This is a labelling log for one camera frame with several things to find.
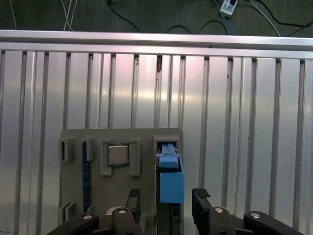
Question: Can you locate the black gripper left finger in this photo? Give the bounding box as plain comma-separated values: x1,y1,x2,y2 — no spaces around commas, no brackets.
45,188,145,235

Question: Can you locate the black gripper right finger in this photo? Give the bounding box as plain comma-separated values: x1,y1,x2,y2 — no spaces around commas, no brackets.
192,188,298,235

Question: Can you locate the hard disk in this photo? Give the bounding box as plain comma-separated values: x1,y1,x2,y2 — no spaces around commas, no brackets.
155,142,186,235

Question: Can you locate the grey parts rack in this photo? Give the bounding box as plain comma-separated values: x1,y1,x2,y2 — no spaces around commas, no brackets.
58,127,185,235

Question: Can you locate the blue RAM stick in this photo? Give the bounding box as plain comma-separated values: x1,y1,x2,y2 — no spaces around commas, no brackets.
82,141,92,213

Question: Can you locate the silver CPU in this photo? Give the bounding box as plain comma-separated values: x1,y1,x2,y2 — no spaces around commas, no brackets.
108,144,129,166

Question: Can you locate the white power strip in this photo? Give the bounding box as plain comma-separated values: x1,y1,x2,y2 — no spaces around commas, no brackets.
220,0,239,17

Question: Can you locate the white floor cable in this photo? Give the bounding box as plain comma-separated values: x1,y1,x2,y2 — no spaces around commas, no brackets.
60,0,74,32

